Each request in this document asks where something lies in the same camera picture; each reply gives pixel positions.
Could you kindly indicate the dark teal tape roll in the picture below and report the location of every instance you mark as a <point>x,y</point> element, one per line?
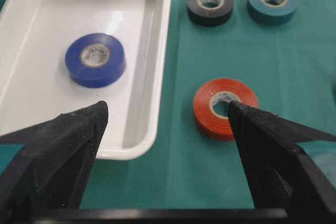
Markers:
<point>272,12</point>

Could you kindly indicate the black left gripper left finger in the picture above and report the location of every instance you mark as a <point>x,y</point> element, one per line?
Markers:
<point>52,162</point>

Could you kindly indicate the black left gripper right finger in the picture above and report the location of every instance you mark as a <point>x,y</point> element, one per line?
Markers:
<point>279,171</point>

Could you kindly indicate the blue tape roll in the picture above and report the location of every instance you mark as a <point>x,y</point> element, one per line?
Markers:
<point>95,60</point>

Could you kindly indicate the black tape roll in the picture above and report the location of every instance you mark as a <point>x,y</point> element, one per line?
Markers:
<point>210,12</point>

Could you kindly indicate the red tape roll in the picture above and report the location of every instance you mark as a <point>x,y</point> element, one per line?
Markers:
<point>211,93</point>

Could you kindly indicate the white plastic tray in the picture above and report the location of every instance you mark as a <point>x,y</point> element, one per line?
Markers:
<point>36,85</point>

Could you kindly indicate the white tape roll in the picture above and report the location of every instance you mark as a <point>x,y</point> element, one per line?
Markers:
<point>333,85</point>

